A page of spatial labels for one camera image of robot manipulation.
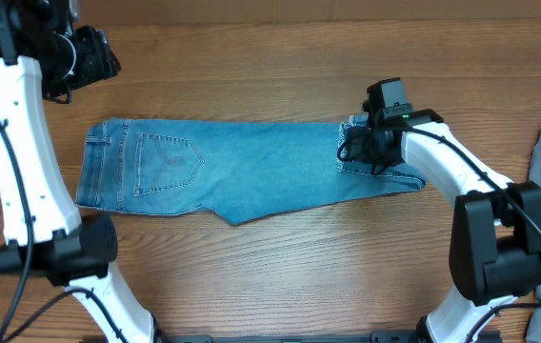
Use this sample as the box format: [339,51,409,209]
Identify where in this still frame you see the light blue denim jeans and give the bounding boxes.
[76,119,426,225]

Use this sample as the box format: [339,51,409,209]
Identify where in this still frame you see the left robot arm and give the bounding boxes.
[0,0,167,342]

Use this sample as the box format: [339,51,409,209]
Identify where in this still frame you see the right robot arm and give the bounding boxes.
[337,78,541,343]

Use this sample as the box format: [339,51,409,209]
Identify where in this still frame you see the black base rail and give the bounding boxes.
[165,328,505,343]

